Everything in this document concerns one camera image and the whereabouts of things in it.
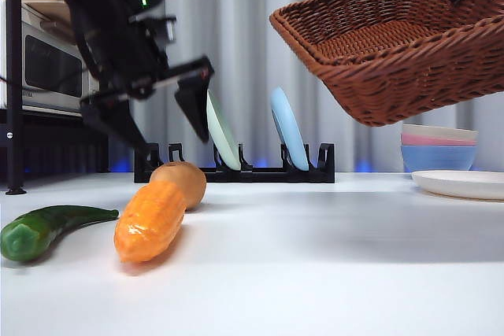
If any green cucumber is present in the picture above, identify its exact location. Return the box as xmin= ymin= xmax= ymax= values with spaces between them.
xmin=0 ymin=205 xmax=120 ymax=263

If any pale green plate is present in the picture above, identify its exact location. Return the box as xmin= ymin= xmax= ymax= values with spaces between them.
xmin=206 ymin=89 xmax=243 ymax=171

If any orange corn cob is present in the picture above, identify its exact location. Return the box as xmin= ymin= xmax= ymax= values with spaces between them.
xmin=113 ymin=180 xmax=187 ymax=264

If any black dish rack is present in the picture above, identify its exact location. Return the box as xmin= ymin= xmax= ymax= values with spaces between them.
xmin=133 ymin=142 xmax=336 ymax=185

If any black metal shelf frame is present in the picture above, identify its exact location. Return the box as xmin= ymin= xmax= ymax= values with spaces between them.
xmin=0 ymin=0 xmax=116 ymax=197

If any grey pleated curtain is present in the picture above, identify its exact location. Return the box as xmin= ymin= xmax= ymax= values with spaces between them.
xmin=23 ymin=0 xmax=504 ymax=175

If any blue bowl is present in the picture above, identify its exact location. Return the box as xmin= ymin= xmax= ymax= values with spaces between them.
xmin=400 ymin=144 xmax=479 ymax=174

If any light blue plate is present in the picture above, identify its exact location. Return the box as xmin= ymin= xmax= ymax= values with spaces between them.
xmin=269 ymin=87 xmax=310 ymax=171

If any cream microwave oven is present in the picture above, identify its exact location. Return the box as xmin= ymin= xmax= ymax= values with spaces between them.
xmin=0 ymin=0 xmax=100 ymax=117

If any wooden cutting board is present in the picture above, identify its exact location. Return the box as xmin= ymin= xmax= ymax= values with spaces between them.
xmin=22 ymin=0 xmax=82 ymax=42

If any tan potato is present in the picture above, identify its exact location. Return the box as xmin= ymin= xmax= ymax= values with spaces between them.
xmin=150 ymin=161 xmax=209 ymax=212

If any pink bowl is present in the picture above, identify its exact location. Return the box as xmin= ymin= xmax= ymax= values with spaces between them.
xmin=400 ymin=133 xmax=479 ymax=148

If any brown wicker basket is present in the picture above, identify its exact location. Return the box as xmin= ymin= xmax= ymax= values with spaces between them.
xmin=269 ymin=0 xmax=504 ymax=128

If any white flat plate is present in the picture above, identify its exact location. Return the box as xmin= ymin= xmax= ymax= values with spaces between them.
xmin=411 ymin=169 xmax=504 ymax=201

